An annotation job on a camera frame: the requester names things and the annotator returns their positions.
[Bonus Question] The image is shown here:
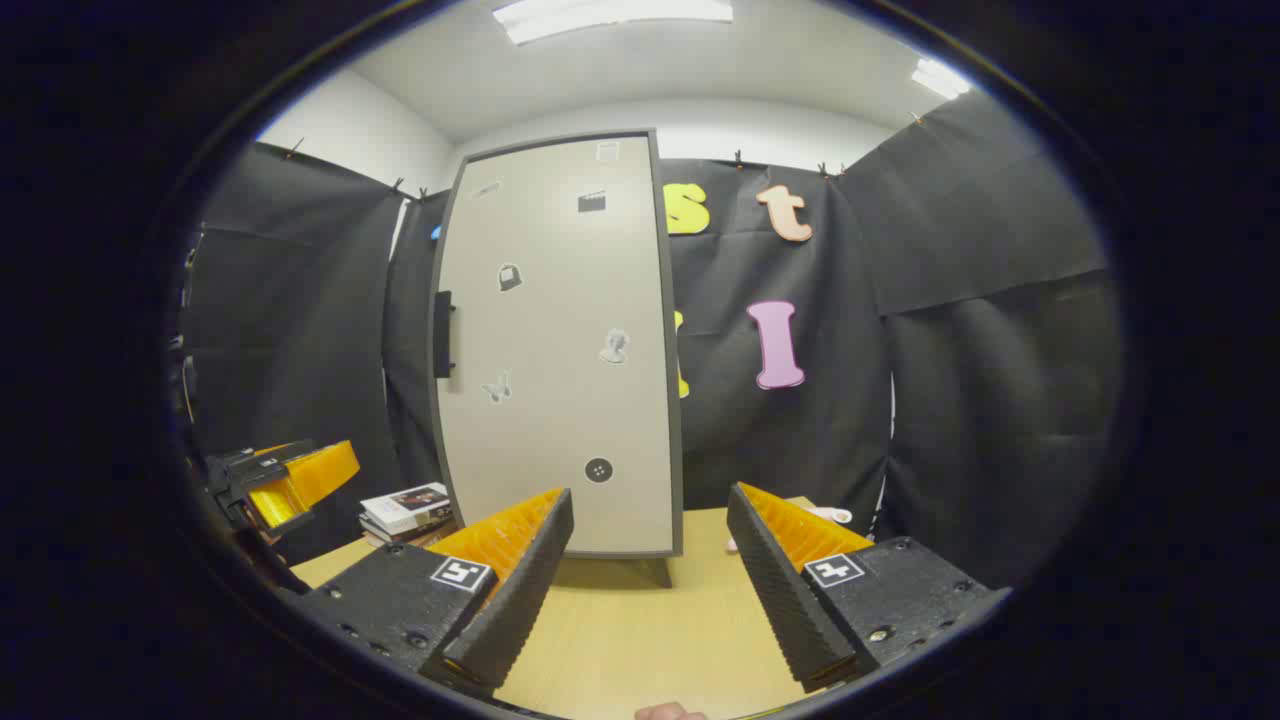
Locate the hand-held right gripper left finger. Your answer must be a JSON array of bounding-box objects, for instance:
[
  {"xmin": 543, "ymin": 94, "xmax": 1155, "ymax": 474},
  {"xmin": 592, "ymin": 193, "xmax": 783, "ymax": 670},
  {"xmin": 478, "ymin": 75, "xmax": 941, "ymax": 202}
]
[{"xmin": 300, "ymin": 488, "xmax": 576, "ymax": 701}]

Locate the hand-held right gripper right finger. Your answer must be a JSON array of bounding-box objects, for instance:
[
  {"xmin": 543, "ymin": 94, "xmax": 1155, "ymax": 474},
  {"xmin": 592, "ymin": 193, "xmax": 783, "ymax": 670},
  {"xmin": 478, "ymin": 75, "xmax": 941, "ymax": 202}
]
[{"xmin": 727, "ymin": 482, "xmax": 1011, "ymax": 693}]

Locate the grey cabinet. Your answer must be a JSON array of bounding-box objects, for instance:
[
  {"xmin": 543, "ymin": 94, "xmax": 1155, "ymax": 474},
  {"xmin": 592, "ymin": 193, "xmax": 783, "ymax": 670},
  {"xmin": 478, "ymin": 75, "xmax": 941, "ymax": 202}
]
[{"xmin": 428, "ymin": 128, "xmax": 686, "ymax": 589}]

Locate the black cabinet door handle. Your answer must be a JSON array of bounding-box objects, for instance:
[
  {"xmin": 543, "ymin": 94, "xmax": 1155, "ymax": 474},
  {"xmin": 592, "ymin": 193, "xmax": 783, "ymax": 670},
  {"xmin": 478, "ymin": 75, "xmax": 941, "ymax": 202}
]
[{"xmin": 433, "ymin": 290, "xmax": 457, "ymax": 379}]

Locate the light grey cabinet door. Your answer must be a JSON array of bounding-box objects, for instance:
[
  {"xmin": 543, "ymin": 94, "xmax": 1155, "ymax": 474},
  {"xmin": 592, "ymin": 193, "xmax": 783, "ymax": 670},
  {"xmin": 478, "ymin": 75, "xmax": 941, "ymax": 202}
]
[{"xmin": 430, "ymin": 130, "xmax": 684, "ymax": 558}]

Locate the brown book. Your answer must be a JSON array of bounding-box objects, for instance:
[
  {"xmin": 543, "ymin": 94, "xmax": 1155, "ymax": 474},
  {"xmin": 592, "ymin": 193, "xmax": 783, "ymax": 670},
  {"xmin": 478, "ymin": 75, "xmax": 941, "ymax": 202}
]
[{"xmin": 358, "ymin": 515, "xmax": 461, "ymax": 549}]

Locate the black backdrop cloth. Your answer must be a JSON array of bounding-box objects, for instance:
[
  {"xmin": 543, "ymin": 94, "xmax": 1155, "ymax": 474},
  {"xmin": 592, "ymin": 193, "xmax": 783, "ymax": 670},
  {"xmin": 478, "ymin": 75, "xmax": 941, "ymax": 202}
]
[{"xmin": 180, "ymin": 90, "xmax": 1116, "ymax": 591}]

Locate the long ceiling light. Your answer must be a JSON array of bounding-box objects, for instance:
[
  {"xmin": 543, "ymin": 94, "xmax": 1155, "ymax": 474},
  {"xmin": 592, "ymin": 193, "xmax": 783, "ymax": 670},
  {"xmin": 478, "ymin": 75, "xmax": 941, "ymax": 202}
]
[{"xmin": 492, "ymin": 0, "xmax": 734, "ymax": 46}]

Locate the small ceiling light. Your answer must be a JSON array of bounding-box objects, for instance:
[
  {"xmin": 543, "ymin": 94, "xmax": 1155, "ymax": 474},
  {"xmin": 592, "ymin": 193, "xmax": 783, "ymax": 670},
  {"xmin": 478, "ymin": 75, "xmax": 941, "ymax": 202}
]
[{"xmin": 910, "ymin": 58, "xmax": 971, "ymax": 101}]

